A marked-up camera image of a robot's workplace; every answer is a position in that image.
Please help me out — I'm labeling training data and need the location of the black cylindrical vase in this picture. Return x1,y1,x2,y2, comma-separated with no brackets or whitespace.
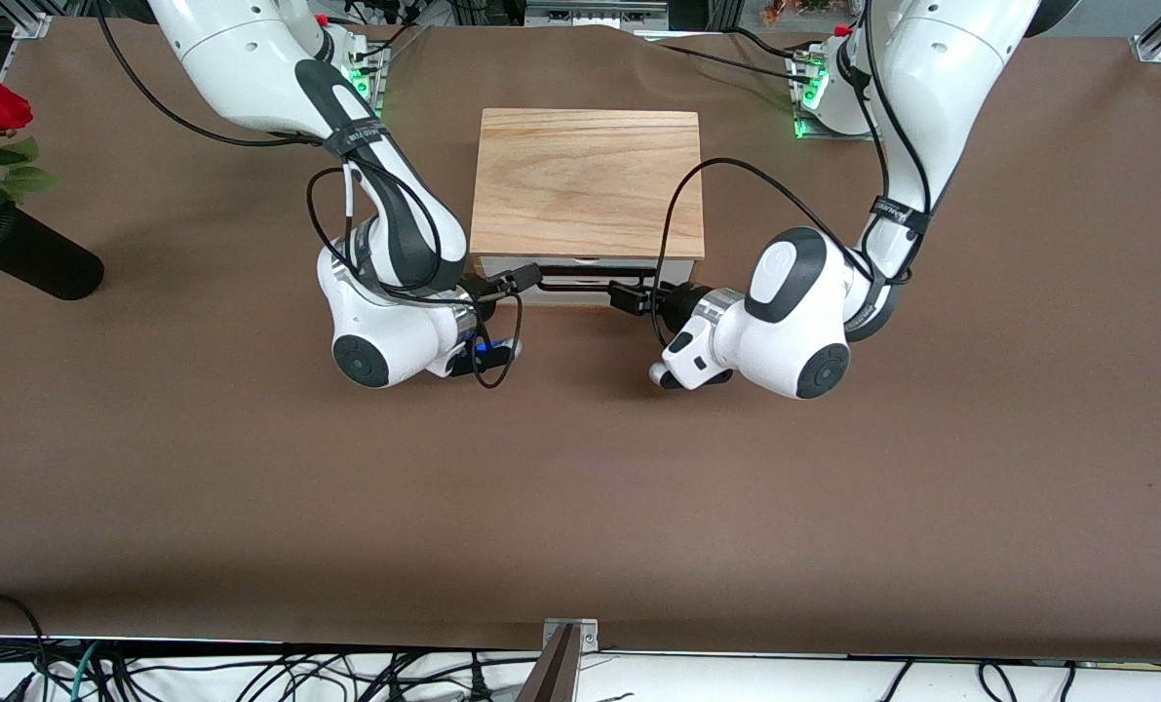
0,202,106,302

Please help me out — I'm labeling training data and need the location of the metal edge bracket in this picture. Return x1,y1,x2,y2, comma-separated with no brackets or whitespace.
541,617,600,655

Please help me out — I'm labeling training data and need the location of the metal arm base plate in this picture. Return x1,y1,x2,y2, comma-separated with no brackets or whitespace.
792,49,879,141
350,47,387,120

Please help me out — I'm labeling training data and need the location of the wooden drawer white front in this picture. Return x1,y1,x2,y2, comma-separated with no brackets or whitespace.
476,255,704,309

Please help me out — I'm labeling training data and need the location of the brown table cover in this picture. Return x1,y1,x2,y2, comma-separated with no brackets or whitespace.
0,17,1161,661

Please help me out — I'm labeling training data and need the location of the slanted brown metal post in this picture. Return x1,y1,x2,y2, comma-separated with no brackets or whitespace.
516,624,581,702

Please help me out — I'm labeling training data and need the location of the black looped cable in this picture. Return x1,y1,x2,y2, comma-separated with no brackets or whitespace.
0,591,52,676

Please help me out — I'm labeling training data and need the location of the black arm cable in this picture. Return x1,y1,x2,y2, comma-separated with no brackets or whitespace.
93,0,525,390
650,0,934,344

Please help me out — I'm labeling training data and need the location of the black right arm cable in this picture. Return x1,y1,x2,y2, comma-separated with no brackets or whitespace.
93,0,525,390

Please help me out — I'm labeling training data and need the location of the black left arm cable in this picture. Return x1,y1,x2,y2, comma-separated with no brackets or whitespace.
650,0,934,344

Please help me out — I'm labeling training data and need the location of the teal cable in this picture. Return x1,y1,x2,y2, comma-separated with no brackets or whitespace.
65,642,101,702

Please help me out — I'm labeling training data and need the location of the aluminium frame rail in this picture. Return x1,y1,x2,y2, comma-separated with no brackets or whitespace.
524,0,670,31

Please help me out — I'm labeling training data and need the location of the black cable tangle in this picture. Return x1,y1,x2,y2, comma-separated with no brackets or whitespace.
15,648,542,702

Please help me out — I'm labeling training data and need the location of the light wooden drawer cabinet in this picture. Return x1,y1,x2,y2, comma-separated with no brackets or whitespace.
469,108,707,286

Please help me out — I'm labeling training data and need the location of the black cable on table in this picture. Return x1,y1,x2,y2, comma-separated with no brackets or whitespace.
643,27,817,81

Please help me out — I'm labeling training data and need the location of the black metal drawer handle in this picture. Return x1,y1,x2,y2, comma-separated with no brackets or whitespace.
531,266,661,294

